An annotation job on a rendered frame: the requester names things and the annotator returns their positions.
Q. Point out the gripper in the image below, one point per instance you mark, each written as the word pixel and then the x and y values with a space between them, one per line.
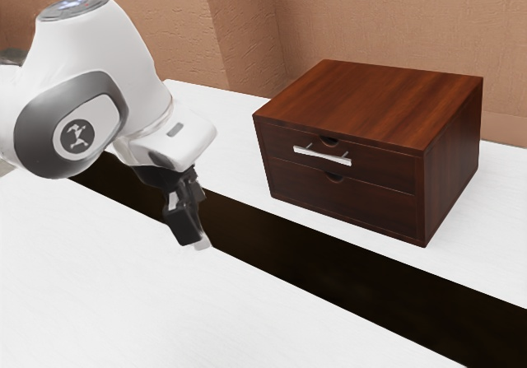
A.
pixel 158 177

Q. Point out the dark brown wooden drawer cabinet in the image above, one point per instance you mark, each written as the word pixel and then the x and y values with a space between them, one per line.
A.
pixel 370 137

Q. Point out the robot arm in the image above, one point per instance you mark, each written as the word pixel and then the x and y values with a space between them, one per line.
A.
pixel 94 47

